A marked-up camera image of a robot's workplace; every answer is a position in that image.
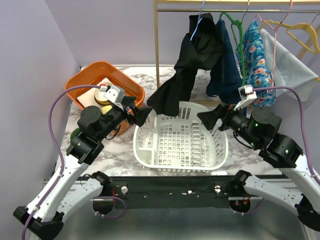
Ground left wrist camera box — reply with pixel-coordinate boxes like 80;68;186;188
104;85;125;110

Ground yellow plastic hanger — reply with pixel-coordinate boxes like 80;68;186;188
259;13;320;55

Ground light grey cloth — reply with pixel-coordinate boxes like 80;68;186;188
260;29;318;102

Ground black mounting base bar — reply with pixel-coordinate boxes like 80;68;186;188
100;176;248;209

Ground pink wire hanger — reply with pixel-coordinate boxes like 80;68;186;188
255;14;295;87

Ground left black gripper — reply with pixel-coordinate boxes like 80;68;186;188
96;95;153;141

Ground black skirt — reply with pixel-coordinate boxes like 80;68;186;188
147;13;224;117

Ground yellow cup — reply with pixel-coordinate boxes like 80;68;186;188
100;105;113;114

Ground green plastic hanger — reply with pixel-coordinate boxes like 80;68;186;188
219;11;247;87

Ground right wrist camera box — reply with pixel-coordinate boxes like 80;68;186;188
234;84;257;110

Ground orange plastic bin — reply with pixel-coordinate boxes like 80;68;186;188
64;61;146;136

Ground wooden clothes rack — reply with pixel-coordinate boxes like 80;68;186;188
152;0;320;106

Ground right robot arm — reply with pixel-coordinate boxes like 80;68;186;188
197;103;320;231

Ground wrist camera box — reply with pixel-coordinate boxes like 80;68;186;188
234;84;257;110
104;85;125;110

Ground green floral mug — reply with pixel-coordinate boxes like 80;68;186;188
70;127;80;141

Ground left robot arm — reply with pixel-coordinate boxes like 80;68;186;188
13;96;152;240

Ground blue floral garment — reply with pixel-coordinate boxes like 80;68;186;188
236;19;277;109

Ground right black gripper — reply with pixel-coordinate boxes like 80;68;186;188
196;98;260;148

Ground white plastic laundry basket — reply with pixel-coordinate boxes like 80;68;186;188
133;101;229;173

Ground patterned ceramic bowl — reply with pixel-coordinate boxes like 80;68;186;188
94;89;110;106

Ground blue denim shorts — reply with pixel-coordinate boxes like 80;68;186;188
206;19;242;104

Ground white square plate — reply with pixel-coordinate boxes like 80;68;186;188
76;88;103;108

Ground light blue wire hanger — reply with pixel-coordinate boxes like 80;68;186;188
190;0;206;41

